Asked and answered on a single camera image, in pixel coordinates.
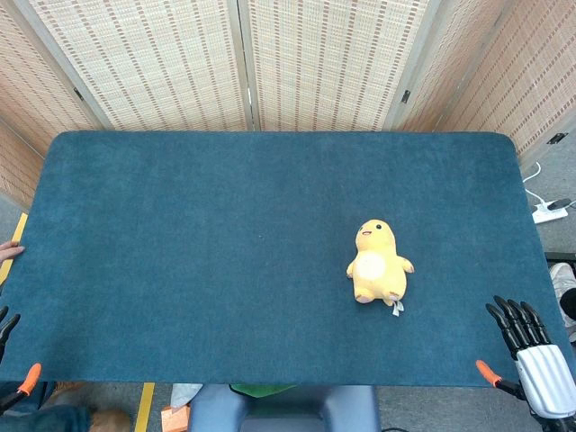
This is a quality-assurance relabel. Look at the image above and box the green cloth piece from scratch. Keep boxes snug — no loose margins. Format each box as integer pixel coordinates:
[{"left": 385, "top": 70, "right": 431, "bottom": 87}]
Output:
[{"left": 229, "top": 382, "right": 298, "bottom": 400}]

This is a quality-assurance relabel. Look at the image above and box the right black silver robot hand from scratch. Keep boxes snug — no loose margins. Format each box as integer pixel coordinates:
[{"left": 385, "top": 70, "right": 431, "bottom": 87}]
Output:
[{"left": 475, "top": 295, "right": 576, "bottom": 420}]

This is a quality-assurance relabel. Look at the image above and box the woven bamboo screen panel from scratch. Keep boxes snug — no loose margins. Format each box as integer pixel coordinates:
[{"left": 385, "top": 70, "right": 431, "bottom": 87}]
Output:
[
  {"left": 387, "top": 0, "right": 517, "bottom": 132},
  {"left": 443, "top": 0, "right": 576, "bottom": 170},
  {"left": 13, "top": 0, "right": 253, "bottom": 132},
  {"left": 237, "top": 0, "right": 445, "bottom": 132},
  {"left": 0, "top": 0, "right": 105, "bottom": 209}
]

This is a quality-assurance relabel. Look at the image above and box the white power cable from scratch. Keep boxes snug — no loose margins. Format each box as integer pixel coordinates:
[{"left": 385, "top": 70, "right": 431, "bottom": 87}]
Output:
[{"left": 522, "top": 161, "right": 549, "bottom": 209}]

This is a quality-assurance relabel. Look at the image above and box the white grey shoe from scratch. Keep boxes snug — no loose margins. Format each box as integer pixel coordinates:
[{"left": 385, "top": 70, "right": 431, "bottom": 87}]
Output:
[{"left": 548, "top": 262, "right": 576, "bottom": 343}]

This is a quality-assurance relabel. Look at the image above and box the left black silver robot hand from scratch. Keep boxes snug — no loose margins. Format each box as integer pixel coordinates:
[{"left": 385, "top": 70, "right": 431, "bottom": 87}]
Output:
[{"left": 0, "top": 305, "right": 42, "bottom": 413}]

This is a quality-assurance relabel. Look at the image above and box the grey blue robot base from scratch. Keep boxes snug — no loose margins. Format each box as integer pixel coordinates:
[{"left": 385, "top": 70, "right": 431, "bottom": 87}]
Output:
[{"left": 187, "top": 384, "right": 383, "bottom": 432}]

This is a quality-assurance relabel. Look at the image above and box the person's bare hand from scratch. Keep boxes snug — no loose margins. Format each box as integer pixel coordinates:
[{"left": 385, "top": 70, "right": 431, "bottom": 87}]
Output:
[{"left": 0, "top": 240, "right": 26, "bottom": 263}]

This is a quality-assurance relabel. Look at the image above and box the yellow plush toy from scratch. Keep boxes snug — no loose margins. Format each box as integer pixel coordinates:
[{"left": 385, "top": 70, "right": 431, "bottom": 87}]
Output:
[{"left": 345, "top": 219, "right": 416, "bottom": 318}]

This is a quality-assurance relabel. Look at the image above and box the brown shoe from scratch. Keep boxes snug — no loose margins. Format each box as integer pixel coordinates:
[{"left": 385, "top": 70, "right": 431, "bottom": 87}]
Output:
[{"left": 87, "top": 408, "right": 132, "bottom": 432}]

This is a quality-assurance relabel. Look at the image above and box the yellow floor tape strip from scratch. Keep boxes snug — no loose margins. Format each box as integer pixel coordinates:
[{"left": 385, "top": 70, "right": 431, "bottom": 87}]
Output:
[
  {"left": 134, "top": 382, "right": 156, "bottom": 432},
  {"left": 0, "top": 212, "right": 30, "bottom": 285}
]

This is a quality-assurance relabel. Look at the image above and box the white power strip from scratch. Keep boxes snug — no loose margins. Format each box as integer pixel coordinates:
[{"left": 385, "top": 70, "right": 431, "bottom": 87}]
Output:
[{"left": 532, "top": 202, "right": 570, "bottom": 225}]

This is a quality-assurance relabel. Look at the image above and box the blue felt table cover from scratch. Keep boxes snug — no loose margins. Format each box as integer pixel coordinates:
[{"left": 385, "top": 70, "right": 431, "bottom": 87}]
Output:
[{"left": 0, "top": 130, "right": 576, "bottom": 388}]

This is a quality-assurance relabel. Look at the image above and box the person's blue jeans leg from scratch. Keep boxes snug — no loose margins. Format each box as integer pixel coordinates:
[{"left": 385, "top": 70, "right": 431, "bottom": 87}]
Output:
[{"left": 0, "top": 381, "right": 92, "bottom": 432}]

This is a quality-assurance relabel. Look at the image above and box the orange block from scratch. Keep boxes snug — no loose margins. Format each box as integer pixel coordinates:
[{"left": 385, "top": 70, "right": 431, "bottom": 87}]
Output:
[{"left": 160, "top": 404, "right": 191, "bottom": 432}]

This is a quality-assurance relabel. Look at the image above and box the light grey cloth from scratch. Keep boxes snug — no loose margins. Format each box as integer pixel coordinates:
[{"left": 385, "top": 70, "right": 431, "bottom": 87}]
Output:
[{"left": 169, "top": 382, "right": 204, "bottom": 409}]

